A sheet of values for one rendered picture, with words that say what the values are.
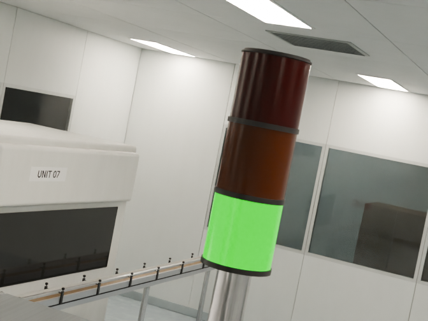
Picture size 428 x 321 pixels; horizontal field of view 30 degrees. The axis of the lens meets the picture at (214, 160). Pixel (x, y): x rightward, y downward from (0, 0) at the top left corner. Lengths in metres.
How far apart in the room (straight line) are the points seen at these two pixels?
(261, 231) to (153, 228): 8.96
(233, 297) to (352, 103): 8.17
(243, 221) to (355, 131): 8.15
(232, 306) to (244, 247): 0.05
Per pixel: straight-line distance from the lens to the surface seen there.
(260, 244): 0.55
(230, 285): 0.56
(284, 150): 0.54
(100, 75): 8.97
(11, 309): 0.73
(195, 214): 9.26
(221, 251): 0.55
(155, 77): 9.55
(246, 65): 0.55
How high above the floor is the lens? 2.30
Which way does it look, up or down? 3 degrees down
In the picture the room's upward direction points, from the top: 11 degrees clockwise
